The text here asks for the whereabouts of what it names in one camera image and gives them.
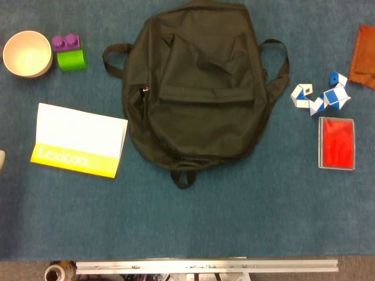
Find cream round bowl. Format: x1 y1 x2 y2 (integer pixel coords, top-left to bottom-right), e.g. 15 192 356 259
2 30 54 78

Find purple toy building block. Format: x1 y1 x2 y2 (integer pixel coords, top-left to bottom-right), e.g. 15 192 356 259
51 33 80 54

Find aluminium profile rail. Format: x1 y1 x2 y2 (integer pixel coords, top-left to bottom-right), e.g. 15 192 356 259
75 259 339 275

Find clear case with red insert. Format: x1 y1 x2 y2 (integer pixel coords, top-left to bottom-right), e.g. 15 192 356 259
318 116 356 170

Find brown tape roll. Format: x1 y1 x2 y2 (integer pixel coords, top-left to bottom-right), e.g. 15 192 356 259
44 260 77 281

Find black fabric backpack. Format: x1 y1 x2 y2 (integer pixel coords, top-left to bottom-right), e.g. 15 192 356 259
101 0 291 190

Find white book with yellow band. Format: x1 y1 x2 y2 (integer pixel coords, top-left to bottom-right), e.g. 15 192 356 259
30 102 129 179

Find blue white snake puzzle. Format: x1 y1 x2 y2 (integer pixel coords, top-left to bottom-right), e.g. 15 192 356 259
290 70 352 117

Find brown folded cloth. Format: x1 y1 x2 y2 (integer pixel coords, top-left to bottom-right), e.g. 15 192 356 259
347 24 375 91

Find green toy block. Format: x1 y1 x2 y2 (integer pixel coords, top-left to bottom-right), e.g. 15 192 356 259
57 40 88 72

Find blue felt table cover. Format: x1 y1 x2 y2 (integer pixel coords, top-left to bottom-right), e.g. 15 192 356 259
0 0 375 261

